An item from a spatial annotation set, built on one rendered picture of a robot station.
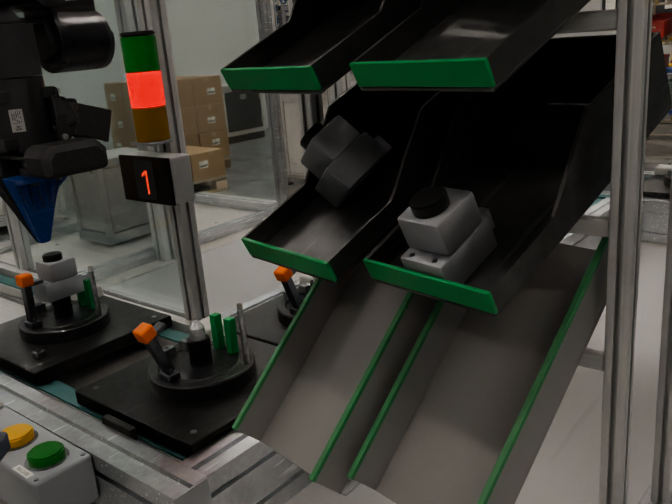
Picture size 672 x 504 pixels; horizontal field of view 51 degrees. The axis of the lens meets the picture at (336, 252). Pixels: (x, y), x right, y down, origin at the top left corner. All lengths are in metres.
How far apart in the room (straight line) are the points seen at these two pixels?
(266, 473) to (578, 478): 0.37
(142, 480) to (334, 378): 0.23
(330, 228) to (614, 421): 0.31
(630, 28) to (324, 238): 0.31
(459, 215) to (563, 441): 0.52
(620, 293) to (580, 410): 0.47
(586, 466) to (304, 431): 0.38
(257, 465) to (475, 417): 0.29
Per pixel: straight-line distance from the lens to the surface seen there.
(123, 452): 0.87
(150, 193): 1.09
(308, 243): 0.67
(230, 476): 0.81
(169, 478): 0.81
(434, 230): 0.52
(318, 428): 0.72
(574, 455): 0.97
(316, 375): 0.75
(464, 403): 0.66
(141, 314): 1.22
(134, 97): 1.08
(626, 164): 0.59
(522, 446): 0.59
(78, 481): 0.88
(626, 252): 0.60
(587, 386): 1.13
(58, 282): 1.19
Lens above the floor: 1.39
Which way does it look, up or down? 17 degrees down
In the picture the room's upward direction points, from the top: 5 degrees counter-clockwise
